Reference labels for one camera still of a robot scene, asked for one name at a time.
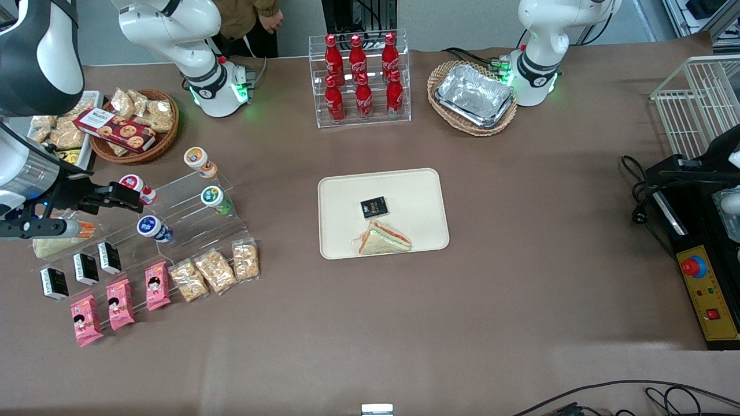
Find clear acrylic stepped stand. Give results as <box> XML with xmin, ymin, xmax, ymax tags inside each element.
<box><xmin>29</xmin><ymin>169</ymin><xmax>258</xmax><ymax>307</ymax></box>

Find cream plastic tray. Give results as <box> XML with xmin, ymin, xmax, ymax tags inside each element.
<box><xmin>317</xmin><ymin>168</ymin><xmax>450</xmax><ymax>260</ymax></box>

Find oval wicker basket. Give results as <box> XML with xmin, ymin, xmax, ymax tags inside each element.
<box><xmin>427</xmin><ymin>60</ymin><xmax>519</xmax><ymax>138</ymax></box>

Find black base cable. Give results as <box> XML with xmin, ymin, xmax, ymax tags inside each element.
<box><xmin>442</xmin><ymin>47</ymin><xmax>505</xmax><ymax>66</ymax></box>

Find white wire rack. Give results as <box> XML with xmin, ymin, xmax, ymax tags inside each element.
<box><xmin>650</xmin><ymin>55</ymin><xmax>740</xmax><ymax>160</ymax></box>

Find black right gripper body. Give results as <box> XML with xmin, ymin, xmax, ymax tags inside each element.
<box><xmin>39</xmin><ymin>173</ymin><xmax>116</xmax><ymax>218</ymax></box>

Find green gum bottle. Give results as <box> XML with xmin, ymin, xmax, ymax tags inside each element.
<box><xmin>201</xmin><ymin>185</ymin><xmax>234</xmax><ymax>216</ymax></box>

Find black equipment stand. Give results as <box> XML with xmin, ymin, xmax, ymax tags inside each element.
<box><xmin>321</xmin><ymin>0</ymin><xmax>398</xmax><ymax>35</ymax></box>

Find red cola bottle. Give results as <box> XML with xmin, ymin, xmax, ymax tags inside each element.
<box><xmin>354</xmin><ymin>74</ymin><xmax>373</xmax><ymax>120</ymax></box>
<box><xmin>386</xmin><ymin>69</ymin><xmax>405</xmax><ymax>119</ymax></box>
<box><xmin>349</xmin><ymin>34</ymin><xmax>368</xmax><ymax>85</ymax></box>
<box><xmin>324</xmin><ymin>34</ymin><xmax>346</xmax><ymax>87</ymax></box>
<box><xmin>382</xmin><ymin>32</ymin><xmax>400</xmax><ymax>81</ymax></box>
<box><xmin>324</xmin><ymin>75</ymin><xmax>346</xmax><ymax>123</ymax></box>

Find black power cable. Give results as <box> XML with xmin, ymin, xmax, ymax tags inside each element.
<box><xmin>621</xmin><ymin>155</ymin><xmax>677</xmax><ymax>258</ymax></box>

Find white rectangular tray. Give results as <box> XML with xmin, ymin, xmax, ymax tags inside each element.
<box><xmin>26</xmin><ymin>90</ymin><xmax>105</xmax><ymax>172</ymax></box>

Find clear acrylic bottle rack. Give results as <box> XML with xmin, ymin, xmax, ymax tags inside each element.
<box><xmin>308</xmin><ymin>29</ymin><xmax>412</xmax><ymax>129</ymax></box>

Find aluminium frame shelf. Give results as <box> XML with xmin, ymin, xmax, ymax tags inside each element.
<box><xmin>662</xmin><ymin>0</ymin><xmax>740</xmax><ymax>44</ymax></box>

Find black floor cables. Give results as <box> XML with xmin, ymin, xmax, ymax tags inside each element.
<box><xmin>512</xmin><ymin>380</ymin><xmax>740</xmax><ymax>416</ymax></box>

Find clear bag peanut snack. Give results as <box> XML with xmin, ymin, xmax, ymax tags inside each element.
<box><xmin>194</xmin><ymin>248</ymin><xmax>238</xmax><ymax>296</ymax></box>
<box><xmin>232</xmin><ymin>238</ymin><xmax>261</xmax><ymax>283</ymax></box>
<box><xmin>169</xmin><ymin>258</ymin><xmax>210</xmax><ymax>303</ymax></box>

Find black yellow control box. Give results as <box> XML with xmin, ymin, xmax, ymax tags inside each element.
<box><xmin>645</xmin><ymin>155</ymin><xmax>740</xmax><ymax>351</ymax></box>

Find round wicker basket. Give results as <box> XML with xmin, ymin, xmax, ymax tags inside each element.
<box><xmin>90</xmin><ymin>88</ymin><xmax>180</xmax><ymax>165</ymax></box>

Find small black box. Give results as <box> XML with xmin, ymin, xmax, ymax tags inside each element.
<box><xmin>39</xmin><ymin>267</ymin><xmax>69</xmax><ymax>301</ymax></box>
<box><xmin>73</xmin><ymin>252</ymin><xmax>100</xmax><ymax>286</ymax></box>
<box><xmin>97</xmin><ymin>241</ymin><xmax>123</xmax><ymax>275</ymax></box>

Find blue gum bottle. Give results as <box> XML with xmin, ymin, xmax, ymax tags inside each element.
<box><xmin>136</xmin><ymin>215</ymin><xmax>174</xmax><ymax>243</ymax></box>

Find wrapped triangle sandwich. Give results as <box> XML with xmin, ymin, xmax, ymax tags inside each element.
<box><xmin>351</xmin><ymin>220</ymin><xmax>413</xmax><ymax>256</ymax></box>
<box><xmin>32</xmin><ymin>220</ymin><xmax>97</xmax><ymax>259</ymax></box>

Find pink snack pack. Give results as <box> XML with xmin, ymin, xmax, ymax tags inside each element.
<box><xmin>145</xmin><ymin>261</ymin><xmax>172</xmax><ymax>311</ymax></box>
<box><xmin>106</xmin><ymin>279</ymin><xmax>135</xmax><ymax>331</ymax></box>
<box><xmin>70</xmin><ymin>295</ymin><xmax>105</xmax><ymax>347</ymax></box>

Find orange gum bottle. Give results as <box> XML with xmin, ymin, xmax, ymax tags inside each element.
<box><xmin>184</xmin><ymin>147</ymin><xmax>218</xmax><ymax>179</ymax></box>

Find black snack packet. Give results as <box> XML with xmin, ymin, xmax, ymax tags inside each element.
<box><xmin>360</xmin><ymin>196</ymin><xmax>389</xmax><ymax>220</ymax></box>

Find red gum bottle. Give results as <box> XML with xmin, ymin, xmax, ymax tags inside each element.
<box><xmin>119</xmin><ymin>174</ymin><xmax>157</xmax><ymax>206</ymax></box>

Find red cookie box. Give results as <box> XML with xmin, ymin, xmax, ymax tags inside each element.
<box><xmin>73</xmin><ymin>107</ymin><xmax>157</xmax><ymax>154</ymax></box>

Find aluminium foil tray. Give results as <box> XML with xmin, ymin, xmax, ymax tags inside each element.
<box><xmin>435</xmin><ymin>64</ymin><xmax>515</xmax><ymax>129</ymax></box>

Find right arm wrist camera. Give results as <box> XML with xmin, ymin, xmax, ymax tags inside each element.
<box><xmin>0</xmin><ymin>217</ymin><xmax>80</xmax><ymax>240</ymax></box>

